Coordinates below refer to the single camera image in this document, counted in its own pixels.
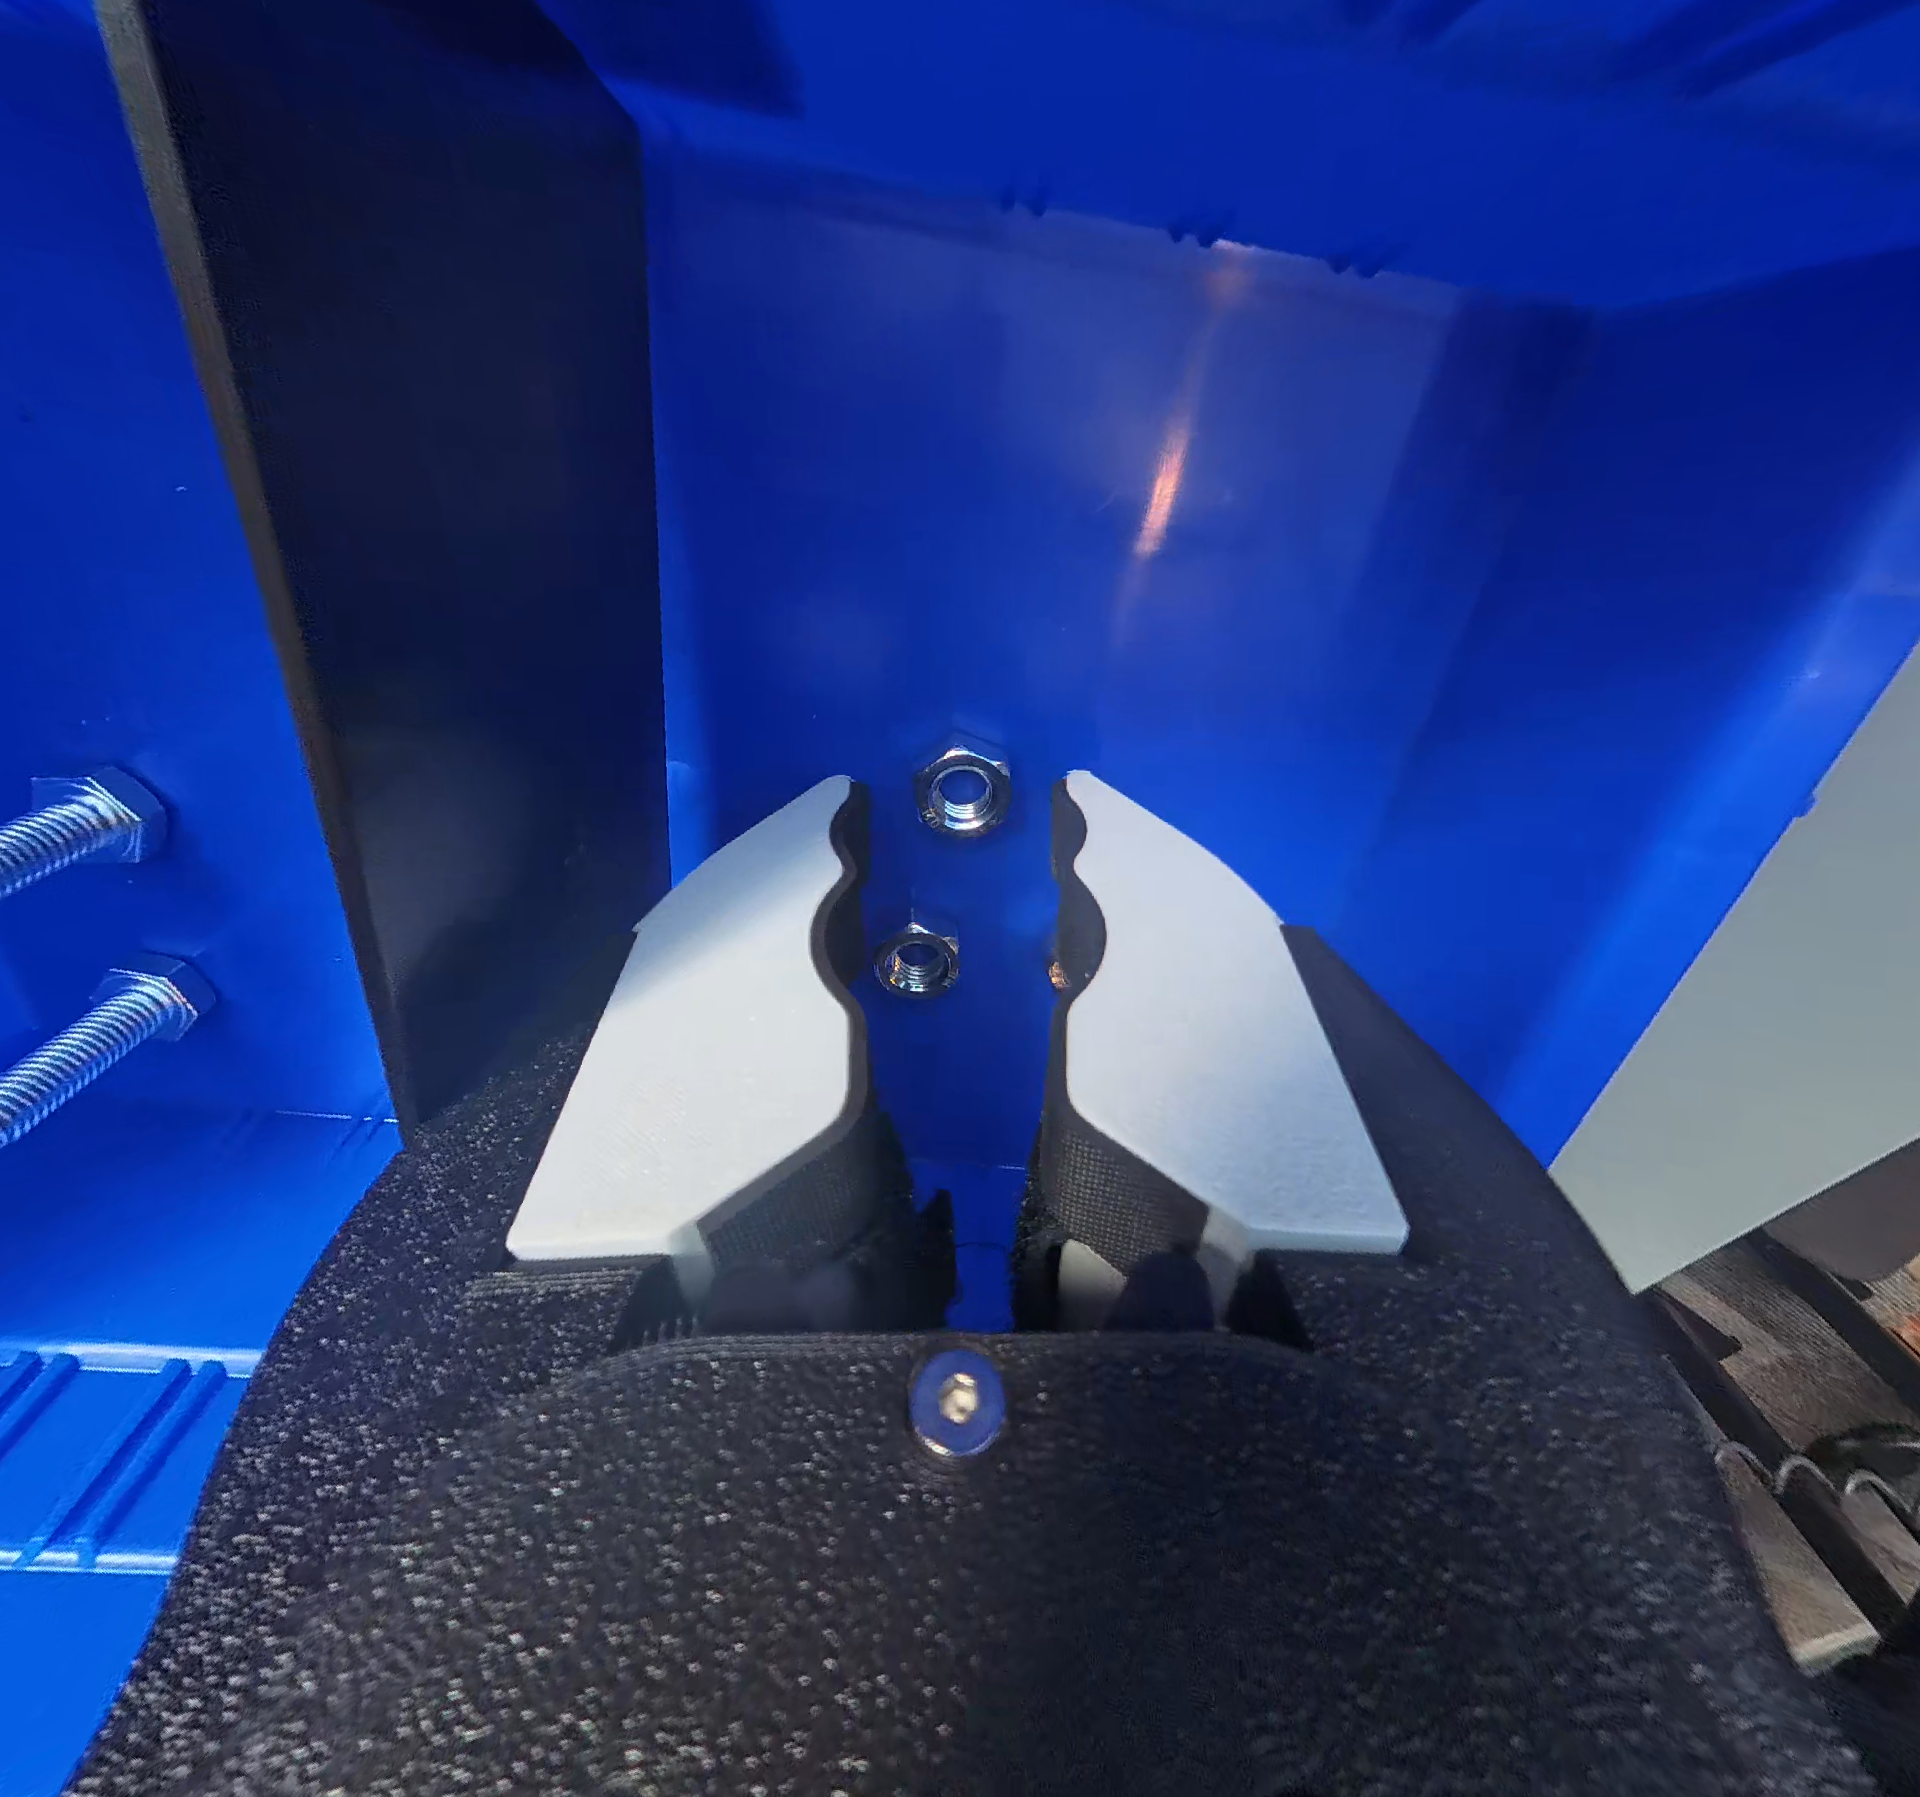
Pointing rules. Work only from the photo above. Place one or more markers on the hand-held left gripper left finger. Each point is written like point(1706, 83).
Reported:
point(706, 1065)

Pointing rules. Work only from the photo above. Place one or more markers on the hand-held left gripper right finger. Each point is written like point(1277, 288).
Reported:
point(1218, 1074)

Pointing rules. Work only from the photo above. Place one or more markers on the dark bin divider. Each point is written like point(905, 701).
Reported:
point(451, 552)

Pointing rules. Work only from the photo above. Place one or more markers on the blue divided parts bin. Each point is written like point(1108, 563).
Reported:
point(1277, 625)

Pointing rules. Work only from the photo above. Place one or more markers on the silver hex nut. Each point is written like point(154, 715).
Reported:
point(887, 943)
point(925, 788)

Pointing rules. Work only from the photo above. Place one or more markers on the silver hex bolt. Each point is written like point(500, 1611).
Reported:
point(93, 1048)
point(77, 829)

